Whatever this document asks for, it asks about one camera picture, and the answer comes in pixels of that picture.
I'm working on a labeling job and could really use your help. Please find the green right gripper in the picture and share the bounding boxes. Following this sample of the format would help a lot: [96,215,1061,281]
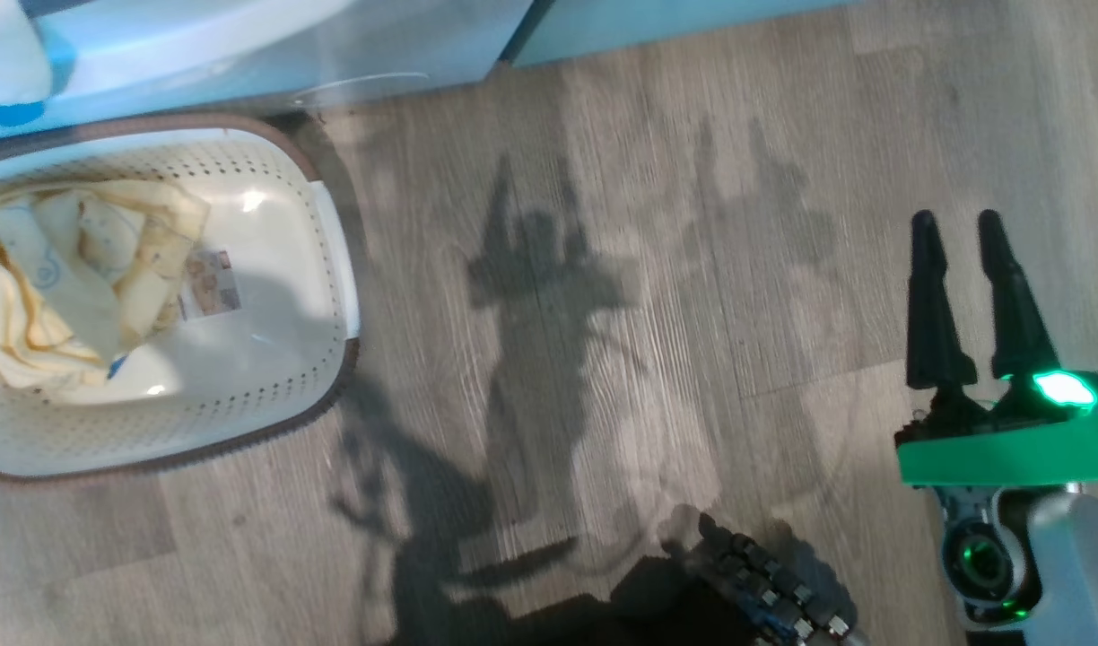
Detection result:
[896,208,1098,491]

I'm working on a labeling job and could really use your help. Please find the white front-load washing machine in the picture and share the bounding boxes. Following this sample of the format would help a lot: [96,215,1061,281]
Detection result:
[0,0,536,144]

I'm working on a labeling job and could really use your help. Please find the white perforated laundry basket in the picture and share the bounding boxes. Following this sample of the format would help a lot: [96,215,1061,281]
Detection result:
[0,112,363,485]

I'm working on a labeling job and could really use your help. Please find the pale teal cabinet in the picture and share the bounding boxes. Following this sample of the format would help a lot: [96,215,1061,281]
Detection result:
[500,0,873,68]

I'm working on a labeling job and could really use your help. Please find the round filter cover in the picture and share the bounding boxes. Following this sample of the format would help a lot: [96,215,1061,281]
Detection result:
[289,72,431,107]

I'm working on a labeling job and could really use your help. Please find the small printed product label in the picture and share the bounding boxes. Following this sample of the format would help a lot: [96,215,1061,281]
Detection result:
[179,249,242,321]

